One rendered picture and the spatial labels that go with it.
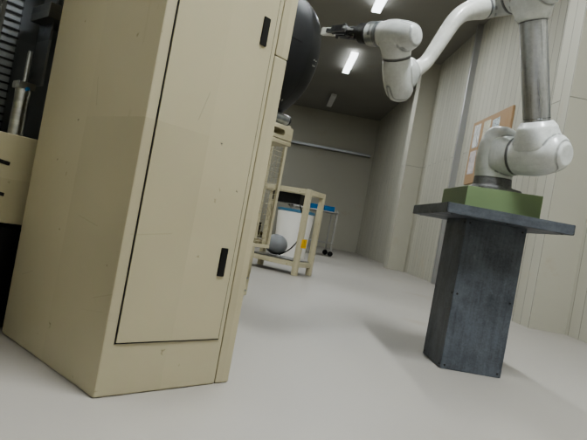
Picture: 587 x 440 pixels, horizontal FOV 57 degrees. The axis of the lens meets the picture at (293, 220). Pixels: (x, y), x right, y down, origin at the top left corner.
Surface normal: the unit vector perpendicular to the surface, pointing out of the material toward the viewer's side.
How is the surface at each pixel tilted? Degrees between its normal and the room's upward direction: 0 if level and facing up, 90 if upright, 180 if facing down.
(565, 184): 90
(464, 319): 90
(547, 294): 90
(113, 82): 90
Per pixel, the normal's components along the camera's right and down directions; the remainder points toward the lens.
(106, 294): -0.66, -0.13
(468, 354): 0.04, 0.00
